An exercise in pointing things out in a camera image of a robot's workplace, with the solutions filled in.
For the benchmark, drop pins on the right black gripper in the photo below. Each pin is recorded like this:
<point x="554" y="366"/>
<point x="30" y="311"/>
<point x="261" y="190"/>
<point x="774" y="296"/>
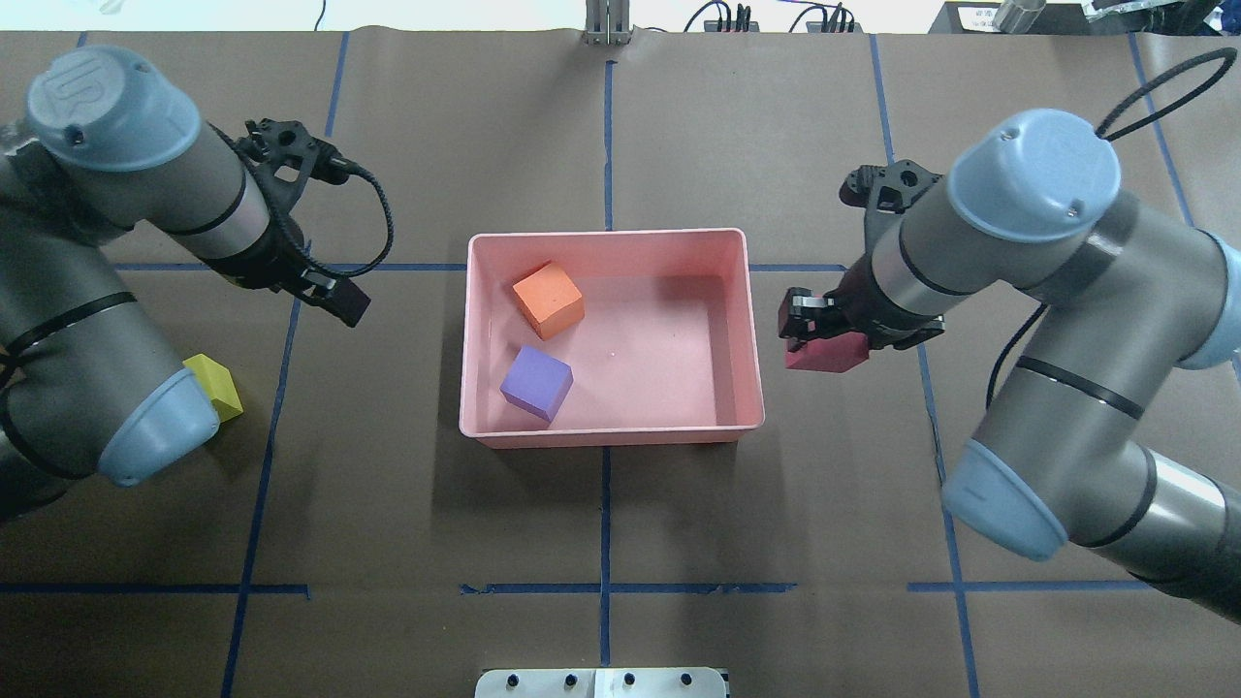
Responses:
<point x="855" y="302"/>

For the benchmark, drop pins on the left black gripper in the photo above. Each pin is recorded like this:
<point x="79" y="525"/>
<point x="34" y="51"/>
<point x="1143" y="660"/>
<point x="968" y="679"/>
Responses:
<point x="274" y="260"/>

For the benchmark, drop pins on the red foam block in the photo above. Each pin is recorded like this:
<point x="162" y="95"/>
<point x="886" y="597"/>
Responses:
<point x="835" y="355"/>

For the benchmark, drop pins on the yellow foam block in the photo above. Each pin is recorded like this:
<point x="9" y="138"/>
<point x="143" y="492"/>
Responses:
<point x="219" y="386"/>

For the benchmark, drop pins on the orange foam block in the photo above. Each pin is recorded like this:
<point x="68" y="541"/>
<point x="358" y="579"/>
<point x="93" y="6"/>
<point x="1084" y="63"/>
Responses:
<point x="549" y="300"/>

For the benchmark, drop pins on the purple foam block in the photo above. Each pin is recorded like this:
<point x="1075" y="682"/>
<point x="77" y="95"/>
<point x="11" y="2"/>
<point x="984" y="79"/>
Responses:
<point x="537" y="382"/>

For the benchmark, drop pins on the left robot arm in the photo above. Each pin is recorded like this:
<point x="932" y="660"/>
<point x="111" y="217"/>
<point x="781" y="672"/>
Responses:
<point x="90" y="384"/>

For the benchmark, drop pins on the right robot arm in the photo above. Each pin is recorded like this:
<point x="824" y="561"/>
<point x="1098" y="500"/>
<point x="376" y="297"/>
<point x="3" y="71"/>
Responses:
<point x="1130" y="294"/>

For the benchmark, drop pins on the pink plastic bin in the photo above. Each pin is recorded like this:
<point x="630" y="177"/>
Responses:
<point x="666" y="352"/>

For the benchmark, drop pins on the metal cylinder weight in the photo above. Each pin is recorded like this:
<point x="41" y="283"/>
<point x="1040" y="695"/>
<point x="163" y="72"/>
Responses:
<point x="1016" y="17"/>

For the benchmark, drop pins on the aluminium frame post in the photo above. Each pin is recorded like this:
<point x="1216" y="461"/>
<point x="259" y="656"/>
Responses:
<point x="607" y="23"/>

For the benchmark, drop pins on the white camera mast post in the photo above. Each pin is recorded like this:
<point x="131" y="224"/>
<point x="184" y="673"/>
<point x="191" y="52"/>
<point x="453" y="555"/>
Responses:
<point x="605" y="682"/>

